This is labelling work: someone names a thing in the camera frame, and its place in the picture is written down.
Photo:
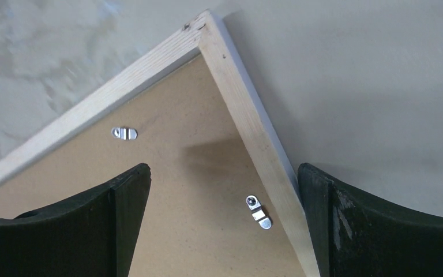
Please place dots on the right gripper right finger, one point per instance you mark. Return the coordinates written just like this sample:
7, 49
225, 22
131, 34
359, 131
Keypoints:
355, 233

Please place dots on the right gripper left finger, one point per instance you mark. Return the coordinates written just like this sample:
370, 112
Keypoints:
93, 233

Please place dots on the brown backing board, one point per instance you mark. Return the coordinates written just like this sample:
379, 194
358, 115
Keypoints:
196, 222

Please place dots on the wooden picture frame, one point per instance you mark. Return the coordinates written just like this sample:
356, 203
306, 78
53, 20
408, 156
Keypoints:
204, 35

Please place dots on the silver turn clip right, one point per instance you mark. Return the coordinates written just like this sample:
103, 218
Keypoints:
258, 213

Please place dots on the silver turn clip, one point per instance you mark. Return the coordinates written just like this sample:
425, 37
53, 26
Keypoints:
124, 133
258, 213

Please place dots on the silver turn clip left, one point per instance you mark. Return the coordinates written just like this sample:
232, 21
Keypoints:
124, 133

